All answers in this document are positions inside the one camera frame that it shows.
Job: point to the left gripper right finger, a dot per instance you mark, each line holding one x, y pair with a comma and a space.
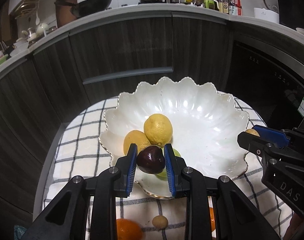
236, 217

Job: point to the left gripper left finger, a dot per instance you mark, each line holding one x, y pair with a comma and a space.
65, 217

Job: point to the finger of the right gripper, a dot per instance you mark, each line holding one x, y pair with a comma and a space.
278, 138
255, 144

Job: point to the yellow lemon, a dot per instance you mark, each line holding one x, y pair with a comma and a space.
158, 129

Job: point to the dark purple plum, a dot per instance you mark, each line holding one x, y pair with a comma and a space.
151, 160

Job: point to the yellow mango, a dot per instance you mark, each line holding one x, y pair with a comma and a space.
135, 137

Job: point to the small tan longan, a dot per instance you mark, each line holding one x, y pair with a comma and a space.
253, 132
160, 222

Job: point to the right orange mandarin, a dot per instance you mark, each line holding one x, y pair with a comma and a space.
212, 219

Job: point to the orange mandarin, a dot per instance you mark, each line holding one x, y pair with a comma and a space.
212, 219
128, 230

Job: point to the left orange mandarin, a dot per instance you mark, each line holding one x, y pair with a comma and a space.
128, 230

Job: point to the white blue checked cloth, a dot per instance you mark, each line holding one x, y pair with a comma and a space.
80, 153

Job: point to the green round plum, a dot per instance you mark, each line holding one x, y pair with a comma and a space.
163, 175

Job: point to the red label bottle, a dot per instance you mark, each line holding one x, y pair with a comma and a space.
235, 7

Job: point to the dark soy sauce bottle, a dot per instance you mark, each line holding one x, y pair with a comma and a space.
225, 4

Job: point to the green sauce bottle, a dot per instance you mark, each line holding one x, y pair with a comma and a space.
210, 4

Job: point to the white teapot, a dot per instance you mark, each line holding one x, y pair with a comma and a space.
42, 29

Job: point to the black wok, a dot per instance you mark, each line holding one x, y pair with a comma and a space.
86, 7

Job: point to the grey cabinet drawer handle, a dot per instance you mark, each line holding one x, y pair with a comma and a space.
128, 73

